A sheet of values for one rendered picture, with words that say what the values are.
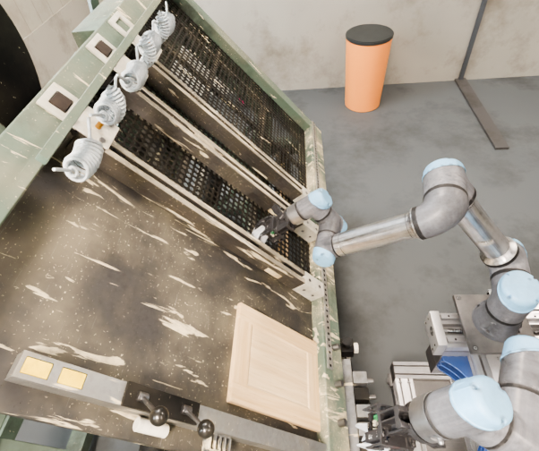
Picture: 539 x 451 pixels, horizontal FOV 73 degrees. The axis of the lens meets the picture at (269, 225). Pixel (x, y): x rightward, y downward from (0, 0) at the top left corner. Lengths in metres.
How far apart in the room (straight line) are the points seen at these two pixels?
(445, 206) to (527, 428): 0.55
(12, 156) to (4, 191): 0.09
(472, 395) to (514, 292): 0.72
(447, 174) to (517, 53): 4.23
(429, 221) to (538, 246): 2.33
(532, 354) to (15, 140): 1.11
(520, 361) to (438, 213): 0.43
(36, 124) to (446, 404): 1.02
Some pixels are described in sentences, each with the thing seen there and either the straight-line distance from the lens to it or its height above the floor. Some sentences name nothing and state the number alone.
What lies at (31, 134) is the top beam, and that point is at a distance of 1.03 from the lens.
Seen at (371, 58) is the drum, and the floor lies 0.61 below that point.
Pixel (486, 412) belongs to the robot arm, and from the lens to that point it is 0.67.
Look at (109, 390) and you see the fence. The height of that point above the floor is 1.50.
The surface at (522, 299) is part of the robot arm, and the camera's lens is 1.35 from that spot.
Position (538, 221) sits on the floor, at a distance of 3.54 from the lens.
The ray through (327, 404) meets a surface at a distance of 1.43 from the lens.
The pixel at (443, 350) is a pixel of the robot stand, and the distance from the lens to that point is 1.53.
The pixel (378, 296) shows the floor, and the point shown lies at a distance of 2.70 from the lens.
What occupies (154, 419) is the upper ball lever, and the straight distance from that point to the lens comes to 0.84.
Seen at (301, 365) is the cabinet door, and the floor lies 0.96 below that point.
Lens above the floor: 2.28
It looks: 48 degrees down
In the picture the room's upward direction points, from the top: 8 degrees counter-clockwise
